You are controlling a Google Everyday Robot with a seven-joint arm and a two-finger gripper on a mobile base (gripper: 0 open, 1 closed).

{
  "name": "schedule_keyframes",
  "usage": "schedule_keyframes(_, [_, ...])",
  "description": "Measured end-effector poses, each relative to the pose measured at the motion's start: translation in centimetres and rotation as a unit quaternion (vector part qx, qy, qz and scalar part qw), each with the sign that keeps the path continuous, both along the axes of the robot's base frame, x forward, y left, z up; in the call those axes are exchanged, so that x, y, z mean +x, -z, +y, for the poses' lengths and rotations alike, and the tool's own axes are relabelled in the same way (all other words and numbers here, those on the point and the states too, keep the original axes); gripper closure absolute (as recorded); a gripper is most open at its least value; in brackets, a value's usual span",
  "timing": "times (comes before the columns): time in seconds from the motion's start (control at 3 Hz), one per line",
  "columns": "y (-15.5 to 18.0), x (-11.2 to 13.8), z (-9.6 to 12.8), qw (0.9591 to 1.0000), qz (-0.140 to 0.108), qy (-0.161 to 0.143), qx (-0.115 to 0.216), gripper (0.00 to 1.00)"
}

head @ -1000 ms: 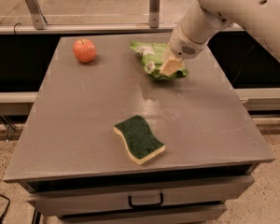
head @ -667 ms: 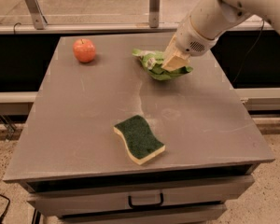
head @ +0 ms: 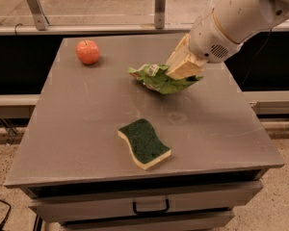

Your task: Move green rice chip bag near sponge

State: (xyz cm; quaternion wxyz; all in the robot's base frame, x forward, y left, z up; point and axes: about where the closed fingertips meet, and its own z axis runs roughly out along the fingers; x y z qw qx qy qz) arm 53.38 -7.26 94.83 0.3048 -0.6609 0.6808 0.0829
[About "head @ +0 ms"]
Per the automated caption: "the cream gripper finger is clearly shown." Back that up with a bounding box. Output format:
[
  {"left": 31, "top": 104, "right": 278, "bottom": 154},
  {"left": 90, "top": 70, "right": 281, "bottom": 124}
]
[
  {"left": 167, "top": 34, "right": 190, "bottom": 65},
  {"left": 166, "top": 53, "right": 207, "bottom": 80}
]

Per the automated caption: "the green rice chip bag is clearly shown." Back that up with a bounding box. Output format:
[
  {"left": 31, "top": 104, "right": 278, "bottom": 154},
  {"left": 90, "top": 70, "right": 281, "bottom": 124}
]
[{"left": 128, "top": 64, "right": 202, "bottom": 94}]

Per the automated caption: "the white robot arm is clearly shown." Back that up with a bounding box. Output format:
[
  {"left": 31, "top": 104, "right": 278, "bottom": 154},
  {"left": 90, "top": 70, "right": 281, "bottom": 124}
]
[{"left": 166, "top": 0, "right": 289, "bottom": 80}]

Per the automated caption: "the green and yellow sponge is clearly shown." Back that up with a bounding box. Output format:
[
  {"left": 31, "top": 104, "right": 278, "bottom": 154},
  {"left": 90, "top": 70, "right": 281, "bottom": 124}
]
[{"left": 118, "top": 118, "right": 171, "bottom": 170}]

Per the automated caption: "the red apple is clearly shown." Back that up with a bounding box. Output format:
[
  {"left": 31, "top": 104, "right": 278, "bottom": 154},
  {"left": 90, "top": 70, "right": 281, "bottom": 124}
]
[{"left": 76, "top": 39, "right": 100, "bottom": 64}]

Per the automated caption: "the grey lower drawer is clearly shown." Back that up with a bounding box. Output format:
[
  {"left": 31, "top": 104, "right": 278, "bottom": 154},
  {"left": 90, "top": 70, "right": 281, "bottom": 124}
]
[{"left": 61, "top": 211, "right": 234, "bottom": 231}]

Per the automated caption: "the grey drawer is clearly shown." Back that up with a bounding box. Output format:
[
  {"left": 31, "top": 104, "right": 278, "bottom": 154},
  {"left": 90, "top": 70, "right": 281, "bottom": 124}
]
[
  {"left": 61, "top": 211, "right": 234, "bottom": 231},
  {"left": 29, "top": 181, "right": 263, "bottom": 223}
]

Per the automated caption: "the grey upper drawer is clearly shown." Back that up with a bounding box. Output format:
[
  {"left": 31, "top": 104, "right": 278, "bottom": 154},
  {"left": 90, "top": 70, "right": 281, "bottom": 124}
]
[{"left": 29, "top": 181, "right": 263, "bottom": 223}]

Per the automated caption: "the middle metal railing bracket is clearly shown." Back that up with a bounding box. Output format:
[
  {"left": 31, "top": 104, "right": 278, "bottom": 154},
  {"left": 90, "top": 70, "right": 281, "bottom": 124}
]
[{"left": 154, "top": 0, "right": 166, "bottom": 29}]

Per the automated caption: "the metal railing bracket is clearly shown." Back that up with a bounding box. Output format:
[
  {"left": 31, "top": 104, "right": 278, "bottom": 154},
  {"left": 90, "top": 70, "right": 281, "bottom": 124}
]
[
  {"left": 154, "top": 0, "right": 166, "bottom": 29},
  {"left": 26, "top": 0, "right": 49, "bottom": 31}
]

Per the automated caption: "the left metal railing bracket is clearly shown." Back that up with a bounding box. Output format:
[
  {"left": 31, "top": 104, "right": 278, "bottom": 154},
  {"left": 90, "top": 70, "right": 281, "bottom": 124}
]
[{"left": 26, "top": 0, "right": 49, "bottom": 31}]

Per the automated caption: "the black drawer handle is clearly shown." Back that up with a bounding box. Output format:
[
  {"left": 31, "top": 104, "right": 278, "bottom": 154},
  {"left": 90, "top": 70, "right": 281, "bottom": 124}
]
[{"left": 132, "top": 198, "right": 170, "bottom": 216}]

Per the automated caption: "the horizontal metal rail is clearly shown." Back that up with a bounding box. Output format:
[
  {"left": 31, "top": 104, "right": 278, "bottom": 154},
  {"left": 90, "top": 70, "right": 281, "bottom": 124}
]
[{"left": 0, "top": 20, "right": 289, "bottom": 37}]

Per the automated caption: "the black floor cable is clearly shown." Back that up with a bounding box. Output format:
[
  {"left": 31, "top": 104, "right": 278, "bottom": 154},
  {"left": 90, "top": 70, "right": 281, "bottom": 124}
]
[{"left": 0, "top": 195, "right": 12, "bottom": 231}]

